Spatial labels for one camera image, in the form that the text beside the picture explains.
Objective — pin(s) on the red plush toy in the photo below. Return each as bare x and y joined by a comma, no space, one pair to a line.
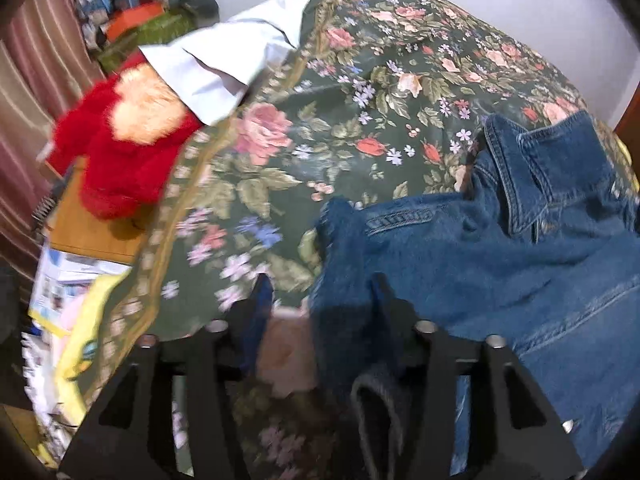
120,170

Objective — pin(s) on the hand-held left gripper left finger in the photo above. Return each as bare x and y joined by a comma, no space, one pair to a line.
257,310

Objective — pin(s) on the brown cardboard box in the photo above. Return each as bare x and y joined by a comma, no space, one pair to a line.
85,230

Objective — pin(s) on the green box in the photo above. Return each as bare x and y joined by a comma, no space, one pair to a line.
150,32

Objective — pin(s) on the black ribbed object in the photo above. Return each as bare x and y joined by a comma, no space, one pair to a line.
44,209

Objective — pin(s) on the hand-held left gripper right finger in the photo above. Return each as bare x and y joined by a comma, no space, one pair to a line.
395,320

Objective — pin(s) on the orange box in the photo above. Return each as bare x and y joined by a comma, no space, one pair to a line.
135,15

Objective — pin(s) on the white cloth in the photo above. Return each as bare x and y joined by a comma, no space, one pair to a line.
215,70

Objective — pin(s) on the blue denim jacket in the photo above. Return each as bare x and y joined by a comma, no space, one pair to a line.
475,260

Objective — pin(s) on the dark cloth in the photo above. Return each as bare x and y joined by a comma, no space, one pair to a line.
12,300

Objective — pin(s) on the floral blanket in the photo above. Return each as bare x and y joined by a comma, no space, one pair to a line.
325,125

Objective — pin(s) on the striped brown curtain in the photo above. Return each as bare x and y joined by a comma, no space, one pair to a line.
30,85

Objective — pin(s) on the pink soft object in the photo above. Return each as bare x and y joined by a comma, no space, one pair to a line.
72,312

